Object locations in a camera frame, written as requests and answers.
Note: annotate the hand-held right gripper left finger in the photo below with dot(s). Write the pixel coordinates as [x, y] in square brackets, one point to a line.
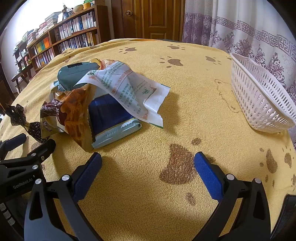
[89, 176]

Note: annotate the woven straw basket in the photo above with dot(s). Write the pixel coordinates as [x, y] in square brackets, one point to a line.
[78, 9]

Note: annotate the teal snack packet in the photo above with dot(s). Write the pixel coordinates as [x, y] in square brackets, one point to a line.
[69, 76]

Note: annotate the white curtain with purple pattern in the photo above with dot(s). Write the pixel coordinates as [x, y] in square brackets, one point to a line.
[254, 27]

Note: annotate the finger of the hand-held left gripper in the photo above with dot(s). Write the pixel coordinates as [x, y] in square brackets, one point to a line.
[46, 148]
[16, 141]

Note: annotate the brass door knob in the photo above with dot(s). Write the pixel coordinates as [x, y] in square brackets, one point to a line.
[128, 13]

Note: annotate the yellow round container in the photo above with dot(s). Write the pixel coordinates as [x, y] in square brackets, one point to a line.
[86, 5]

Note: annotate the navy and pale blue packet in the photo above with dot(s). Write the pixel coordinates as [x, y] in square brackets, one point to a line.
[108, 115]

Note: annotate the rows of shelved books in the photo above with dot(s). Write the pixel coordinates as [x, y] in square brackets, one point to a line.
[78, 23]

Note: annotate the white packet with green print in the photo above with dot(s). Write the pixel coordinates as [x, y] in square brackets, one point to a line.
[129, 92]

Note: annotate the brown wooden door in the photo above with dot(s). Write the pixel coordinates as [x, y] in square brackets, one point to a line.
[157, 18]

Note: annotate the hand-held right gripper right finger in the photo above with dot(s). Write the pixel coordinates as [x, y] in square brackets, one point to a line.
[208, 178]

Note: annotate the wooden bookshelf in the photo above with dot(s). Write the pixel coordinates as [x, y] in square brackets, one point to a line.
[101, 27]

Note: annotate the dark wooden bench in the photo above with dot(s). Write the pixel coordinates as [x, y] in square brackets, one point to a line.
[19, 75]

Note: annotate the orange-brown snack bag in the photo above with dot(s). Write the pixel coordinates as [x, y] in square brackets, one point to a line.
[74, 115]

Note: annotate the stacks of books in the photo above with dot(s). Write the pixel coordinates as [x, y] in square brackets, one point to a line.
[49, 20]

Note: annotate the yellow paw-print blanket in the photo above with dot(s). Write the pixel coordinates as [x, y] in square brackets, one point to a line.
[138, 208]

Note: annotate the small dark shelf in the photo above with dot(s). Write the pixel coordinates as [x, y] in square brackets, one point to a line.
[23, 60]

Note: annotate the white perforated plastic basket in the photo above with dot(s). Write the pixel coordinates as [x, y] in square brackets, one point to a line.
[254, 99]

